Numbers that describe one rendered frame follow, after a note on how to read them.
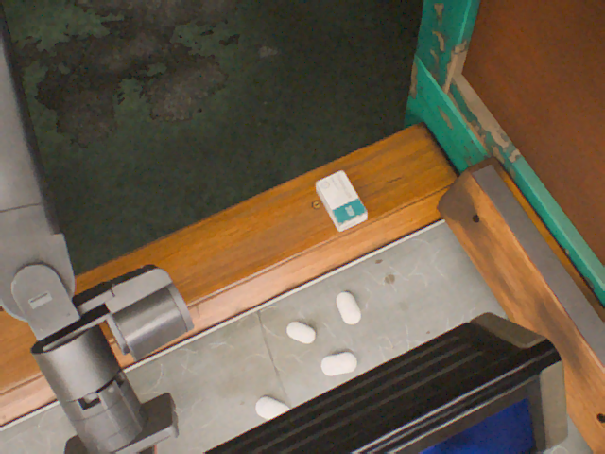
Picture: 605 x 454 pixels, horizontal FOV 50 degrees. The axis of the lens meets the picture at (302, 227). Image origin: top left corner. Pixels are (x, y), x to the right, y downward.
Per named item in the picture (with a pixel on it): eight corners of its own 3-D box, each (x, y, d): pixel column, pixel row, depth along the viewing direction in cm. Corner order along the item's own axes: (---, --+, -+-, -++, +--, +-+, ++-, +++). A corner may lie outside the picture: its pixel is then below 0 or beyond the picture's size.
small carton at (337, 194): (316, 190, 75) (315, 182, 73) (342, 178, 75) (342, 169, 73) (338, 232, 72) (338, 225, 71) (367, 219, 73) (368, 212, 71)
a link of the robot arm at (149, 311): (3, 265, 57) (2, 277, 49) (124, 208, 61) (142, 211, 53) (67, 380, 59) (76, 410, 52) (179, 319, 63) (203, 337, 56)
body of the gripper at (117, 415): (181, 442, 56) (145, 371, 53) (68, 497, 54) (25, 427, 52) (177, 406, 62) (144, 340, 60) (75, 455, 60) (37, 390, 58)
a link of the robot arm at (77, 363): (22, 331, 56) (26, 351, 51) (97, 292, 58) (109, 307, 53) (60, 396, 58) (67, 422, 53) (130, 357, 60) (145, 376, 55)
